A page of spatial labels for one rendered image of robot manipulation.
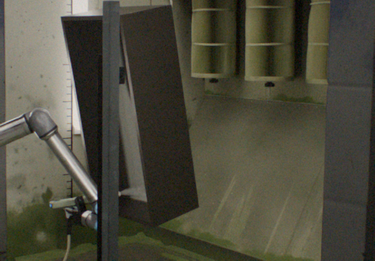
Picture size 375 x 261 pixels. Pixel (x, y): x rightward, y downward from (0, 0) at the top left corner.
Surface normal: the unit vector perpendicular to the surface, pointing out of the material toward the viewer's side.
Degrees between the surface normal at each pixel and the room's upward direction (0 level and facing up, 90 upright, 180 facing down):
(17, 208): 90
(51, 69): 90
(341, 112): 90
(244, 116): 57
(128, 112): 102
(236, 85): 90
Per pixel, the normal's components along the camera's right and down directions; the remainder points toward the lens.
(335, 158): -0.76, 0.05
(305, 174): -0.63, -0.50
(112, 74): 0.65, 0.09
